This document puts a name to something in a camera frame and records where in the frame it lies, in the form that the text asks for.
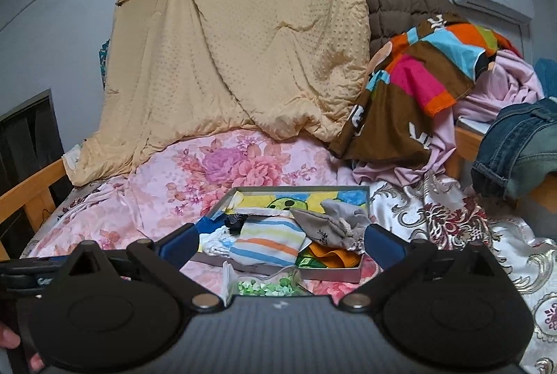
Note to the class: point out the white gauze cloth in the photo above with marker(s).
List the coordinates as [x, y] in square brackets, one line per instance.
[217, 241]

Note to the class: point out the colourful patchwork cloth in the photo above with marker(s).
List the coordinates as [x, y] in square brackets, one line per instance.
[413, 95]

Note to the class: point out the pink clothes pile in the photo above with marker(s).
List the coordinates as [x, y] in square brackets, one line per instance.
[500, 82]

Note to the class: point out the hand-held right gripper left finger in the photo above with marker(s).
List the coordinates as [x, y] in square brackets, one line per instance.
[178, 243]

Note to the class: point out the navy dotted sock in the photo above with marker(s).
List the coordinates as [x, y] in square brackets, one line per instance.
[235, 222]

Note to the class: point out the white gold brocade sheet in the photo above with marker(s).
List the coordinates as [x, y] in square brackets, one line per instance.
[457, 217]

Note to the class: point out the bag of green paper stars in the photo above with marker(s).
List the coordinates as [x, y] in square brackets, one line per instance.
[265, 287]

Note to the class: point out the beige dotted blanket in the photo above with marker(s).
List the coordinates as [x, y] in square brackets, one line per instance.
[239, 52]

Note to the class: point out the person's left hand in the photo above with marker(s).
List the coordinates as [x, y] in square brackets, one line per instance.
[8, 337]

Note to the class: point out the cartoon print towel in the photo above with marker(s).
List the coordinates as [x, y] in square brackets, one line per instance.
[287, 202]

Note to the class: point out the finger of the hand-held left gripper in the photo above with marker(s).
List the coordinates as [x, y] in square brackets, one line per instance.
[122, 265]

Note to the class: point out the orange cloth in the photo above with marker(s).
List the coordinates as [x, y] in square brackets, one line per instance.
[335, 254]

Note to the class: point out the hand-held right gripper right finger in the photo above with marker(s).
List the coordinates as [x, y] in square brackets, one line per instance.
[385, 243]

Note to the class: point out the teal wall hanging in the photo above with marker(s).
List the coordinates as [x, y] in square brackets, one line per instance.
[103, 61]

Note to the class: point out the grey shallow box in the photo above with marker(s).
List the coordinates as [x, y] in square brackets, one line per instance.
[330, 275]

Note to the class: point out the striped sock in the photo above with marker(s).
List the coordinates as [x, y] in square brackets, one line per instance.
[270, 243]

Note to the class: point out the blue jeans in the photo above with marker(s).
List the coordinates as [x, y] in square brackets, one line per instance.
[518, 148]

